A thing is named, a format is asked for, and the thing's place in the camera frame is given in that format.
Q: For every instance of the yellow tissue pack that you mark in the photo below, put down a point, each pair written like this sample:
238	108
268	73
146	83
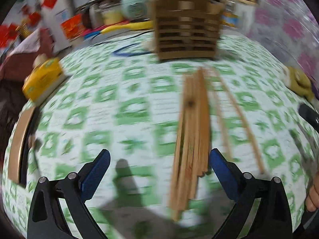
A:
46	76

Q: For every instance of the red gift bag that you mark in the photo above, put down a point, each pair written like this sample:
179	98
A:
73	27

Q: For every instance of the red cloth covered furniture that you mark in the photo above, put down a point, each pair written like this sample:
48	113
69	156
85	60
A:
19	64

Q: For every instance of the green patterned tablecloth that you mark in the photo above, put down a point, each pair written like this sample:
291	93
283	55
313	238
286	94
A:
130	106

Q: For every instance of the yellow electric frying pan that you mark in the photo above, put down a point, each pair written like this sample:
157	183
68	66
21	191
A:
146	25

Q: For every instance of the blue band loop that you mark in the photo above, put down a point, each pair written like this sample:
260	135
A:
131	50

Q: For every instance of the wooden utensil holder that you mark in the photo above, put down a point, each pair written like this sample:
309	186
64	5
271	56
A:
186	28

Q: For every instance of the wooden chopstick bundle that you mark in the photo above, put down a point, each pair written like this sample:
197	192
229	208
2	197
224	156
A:
192	143

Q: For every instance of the person's right hand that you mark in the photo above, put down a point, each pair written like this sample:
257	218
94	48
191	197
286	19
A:
312	200

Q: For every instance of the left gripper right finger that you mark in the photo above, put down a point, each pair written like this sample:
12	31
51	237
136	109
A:
272	219

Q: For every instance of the white pot with lid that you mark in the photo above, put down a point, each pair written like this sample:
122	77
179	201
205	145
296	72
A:
112	14

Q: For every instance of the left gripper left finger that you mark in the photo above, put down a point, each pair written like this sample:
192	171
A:
46	218

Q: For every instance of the mint green rice cooker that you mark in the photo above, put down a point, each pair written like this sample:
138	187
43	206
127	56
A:
135	10

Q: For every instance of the single wooden chopstick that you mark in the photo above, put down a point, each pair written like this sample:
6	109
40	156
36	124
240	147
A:
246	126

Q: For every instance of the cardboard box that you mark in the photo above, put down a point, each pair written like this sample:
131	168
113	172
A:
18	156

